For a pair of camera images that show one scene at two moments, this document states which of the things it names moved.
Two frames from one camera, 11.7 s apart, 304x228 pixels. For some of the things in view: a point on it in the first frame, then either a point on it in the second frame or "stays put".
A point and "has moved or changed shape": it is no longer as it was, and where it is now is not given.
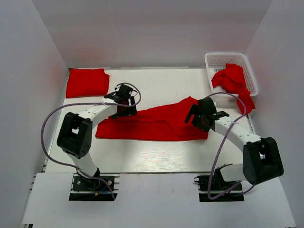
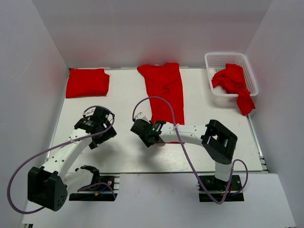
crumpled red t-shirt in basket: [232, 80] stays put
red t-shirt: [168, 123] has moved or changed shape
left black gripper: [130, 110] → [107, 135]
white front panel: [154, 201] stays put
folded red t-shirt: [86, 82] stays put
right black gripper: [194, 109] → [148, 144]
